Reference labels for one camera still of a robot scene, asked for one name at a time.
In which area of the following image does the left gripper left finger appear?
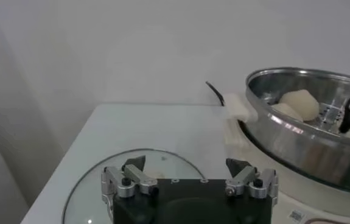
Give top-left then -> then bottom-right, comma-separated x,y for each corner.
100,155 -> 159,214

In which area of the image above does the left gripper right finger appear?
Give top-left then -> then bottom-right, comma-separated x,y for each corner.
225,157 -> 279,205

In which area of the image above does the glass lid with cream handle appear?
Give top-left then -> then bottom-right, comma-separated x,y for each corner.
61,148 -> 208,224

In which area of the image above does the white steamed baozi bun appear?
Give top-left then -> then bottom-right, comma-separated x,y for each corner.
271,102 -> 304,122
279,89 -> 320,122

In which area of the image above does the perforated steel steamer basket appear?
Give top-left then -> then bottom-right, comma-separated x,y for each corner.
245,66 -> 350,195

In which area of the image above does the white electric cooker base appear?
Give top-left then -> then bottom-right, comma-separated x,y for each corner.
222,93 -> 350,224

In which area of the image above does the black cooker power cable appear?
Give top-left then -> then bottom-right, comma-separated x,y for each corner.
205,81 -> 226,107

